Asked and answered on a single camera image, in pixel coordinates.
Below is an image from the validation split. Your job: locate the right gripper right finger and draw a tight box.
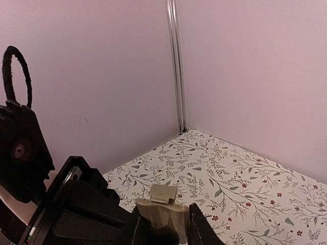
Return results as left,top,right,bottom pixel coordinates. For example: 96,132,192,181
188,203,224,245

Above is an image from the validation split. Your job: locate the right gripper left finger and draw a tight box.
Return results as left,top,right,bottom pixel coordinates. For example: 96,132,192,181
120,207,150,245

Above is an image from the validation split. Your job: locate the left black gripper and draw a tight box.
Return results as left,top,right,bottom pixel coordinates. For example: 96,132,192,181
15,156,130,244

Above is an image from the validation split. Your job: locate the remote battery cover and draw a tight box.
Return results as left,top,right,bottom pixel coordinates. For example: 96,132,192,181
135,184,190,244

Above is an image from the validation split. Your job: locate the floral patterned table mat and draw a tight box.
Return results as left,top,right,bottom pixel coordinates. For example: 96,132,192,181
104,130,326,244

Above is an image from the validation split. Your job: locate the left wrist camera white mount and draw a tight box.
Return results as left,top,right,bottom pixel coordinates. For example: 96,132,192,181
0,101,56,228

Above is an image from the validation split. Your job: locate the left camera black cable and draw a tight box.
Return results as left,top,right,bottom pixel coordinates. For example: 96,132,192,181
2,45,33,109

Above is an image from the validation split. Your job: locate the left aluminium frame post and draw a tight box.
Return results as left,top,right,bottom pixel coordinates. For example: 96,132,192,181
165,0,188,134

